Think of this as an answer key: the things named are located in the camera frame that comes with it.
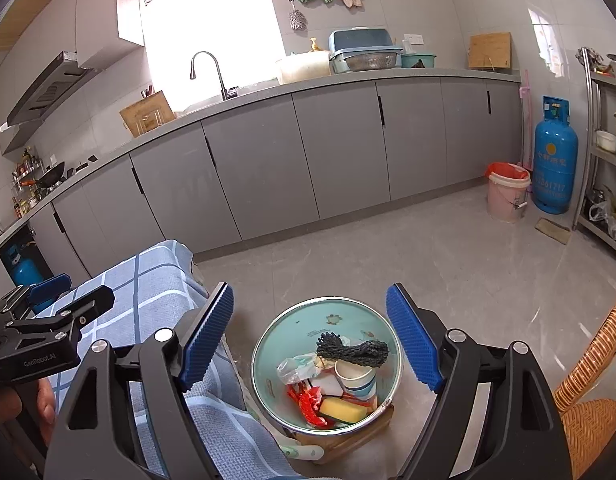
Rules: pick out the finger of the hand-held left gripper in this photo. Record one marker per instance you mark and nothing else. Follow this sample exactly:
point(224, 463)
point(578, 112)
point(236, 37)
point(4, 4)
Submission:
point(50, 292)
point(90, 305)

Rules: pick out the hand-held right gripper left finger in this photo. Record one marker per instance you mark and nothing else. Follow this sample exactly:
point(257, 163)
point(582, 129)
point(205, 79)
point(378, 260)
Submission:
point(208, 340)

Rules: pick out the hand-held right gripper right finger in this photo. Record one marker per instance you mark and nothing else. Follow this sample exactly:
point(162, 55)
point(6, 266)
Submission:
point(412, 340)

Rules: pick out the black mesh scrubber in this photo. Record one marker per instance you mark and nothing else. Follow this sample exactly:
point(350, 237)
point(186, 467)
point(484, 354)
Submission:
point(358, 350)

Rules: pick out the white blue paper cup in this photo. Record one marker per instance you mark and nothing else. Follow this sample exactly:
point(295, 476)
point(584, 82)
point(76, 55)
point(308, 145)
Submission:
point(355, 375)

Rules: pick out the mint green enamel bucket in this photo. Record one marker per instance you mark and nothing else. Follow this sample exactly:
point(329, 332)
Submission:
point(288, 325)

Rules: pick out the clear printed plastic bag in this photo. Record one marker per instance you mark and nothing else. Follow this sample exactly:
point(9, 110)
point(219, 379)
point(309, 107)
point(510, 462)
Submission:
point(298, 367)

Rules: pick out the yellow sponge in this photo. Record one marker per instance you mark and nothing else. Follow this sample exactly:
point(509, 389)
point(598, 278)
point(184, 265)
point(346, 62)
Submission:
point(343, 409)

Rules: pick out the red mesh net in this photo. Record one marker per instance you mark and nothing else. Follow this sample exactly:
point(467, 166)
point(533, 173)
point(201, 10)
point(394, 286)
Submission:
point(308, 405)

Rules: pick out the person's left hand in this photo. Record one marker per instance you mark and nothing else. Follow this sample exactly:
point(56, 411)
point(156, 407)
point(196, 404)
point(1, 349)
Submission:
point(40, 410)

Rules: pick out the blue gas cylinder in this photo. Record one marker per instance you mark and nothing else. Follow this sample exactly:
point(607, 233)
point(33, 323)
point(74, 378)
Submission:
point(555, 160)
point(23, 270)

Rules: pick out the blue plaid cloth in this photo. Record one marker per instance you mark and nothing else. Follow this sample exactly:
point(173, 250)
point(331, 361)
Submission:
point(138, 280)

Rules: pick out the sauce bottles group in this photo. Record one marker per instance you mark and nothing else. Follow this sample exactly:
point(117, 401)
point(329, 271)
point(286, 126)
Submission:
point(23, 207)

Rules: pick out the black wok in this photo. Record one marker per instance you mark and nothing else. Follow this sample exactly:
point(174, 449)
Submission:
point(50, 175)

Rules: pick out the spice rack with bottles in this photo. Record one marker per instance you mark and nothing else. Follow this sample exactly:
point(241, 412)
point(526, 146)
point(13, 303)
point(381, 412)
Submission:
point(27, 167)

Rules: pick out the pink bucket with red bag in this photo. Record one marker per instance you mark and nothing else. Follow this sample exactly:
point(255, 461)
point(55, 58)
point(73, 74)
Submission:
point(507, 195)

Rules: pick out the brown floor mat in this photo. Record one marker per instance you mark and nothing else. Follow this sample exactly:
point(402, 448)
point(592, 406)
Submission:
point(552, 231)

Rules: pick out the grey kitchen counter cabinets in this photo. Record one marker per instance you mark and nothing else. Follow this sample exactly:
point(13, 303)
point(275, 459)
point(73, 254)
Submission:
point(268, 160)

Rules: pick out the wicker chair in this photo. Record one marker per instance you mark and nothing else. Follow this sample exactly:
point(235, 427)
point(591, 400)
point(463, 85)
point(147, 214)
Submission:
point(592, 420)

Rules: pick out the wooden cutting board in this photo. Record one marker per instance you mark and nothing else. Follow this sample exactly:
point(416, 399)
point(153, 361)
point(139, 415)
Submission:
point(148, 114)
point(489, 50)

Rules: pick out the black range hood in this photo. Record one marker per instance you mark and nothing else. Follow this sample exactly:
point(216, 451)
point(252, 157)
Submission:
point(48, 87)

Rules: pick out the plastic bag on shelf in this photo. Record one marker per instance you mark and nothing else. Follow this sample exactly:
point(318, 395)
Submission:
point(612, 222)

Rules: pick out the metal kitchen faucet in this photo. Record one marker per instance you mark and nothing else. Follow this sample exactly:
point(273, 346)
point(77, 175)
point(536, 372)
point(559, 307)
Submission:
point(223, 85)

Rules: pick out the metal shelf rack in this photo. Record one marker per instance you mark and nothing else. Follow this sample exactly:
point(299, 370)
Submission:
point(590, 150)

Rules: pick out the white bowl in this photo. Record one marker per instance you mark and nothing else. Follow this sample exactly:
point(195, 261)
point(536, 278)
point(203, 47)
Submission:
point(606, 141)

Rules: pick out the green plastic basket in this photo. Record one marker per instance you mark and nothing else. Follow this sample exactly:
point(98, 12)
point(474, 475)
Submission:
point(417, 61)

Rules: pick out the metal colander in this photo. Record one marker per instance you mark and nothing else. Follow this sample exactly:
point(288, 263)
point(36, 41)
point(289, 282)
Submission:
point(372, 62)

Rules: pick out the white plastic tub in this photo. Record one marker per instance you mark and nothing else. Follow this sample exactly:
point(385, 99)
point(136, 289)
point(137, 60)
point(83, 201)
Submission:
point(304, 69)

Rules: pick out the bright window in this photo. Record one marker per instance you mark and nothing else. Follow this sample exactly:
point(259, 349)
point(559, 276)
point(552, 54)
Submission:
point(213, 30)

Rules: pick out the blue dish rack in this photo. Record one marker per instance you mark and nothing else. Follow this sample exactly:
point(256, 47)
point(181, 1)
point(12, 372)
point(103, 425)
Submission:
point(360, 40)

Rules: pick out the yellow soap bottle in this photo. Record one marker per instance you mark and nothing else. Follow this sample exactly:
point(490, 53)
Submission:
point(315, 46)

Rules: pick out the grey duster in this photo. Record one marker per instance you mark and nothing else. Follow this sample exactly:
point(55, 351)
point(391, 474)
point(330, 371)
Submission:
point(297, 22)

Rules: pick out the grey wall cabinets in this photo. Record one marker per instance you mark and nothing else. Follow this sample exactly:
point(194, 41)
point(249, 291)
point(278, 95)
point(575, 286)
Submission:
point(98, 15)

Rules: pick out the white wall socket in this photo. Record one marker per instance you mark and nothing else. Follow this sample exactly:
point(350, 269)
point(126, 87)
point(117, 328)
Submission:
point(413, 39)

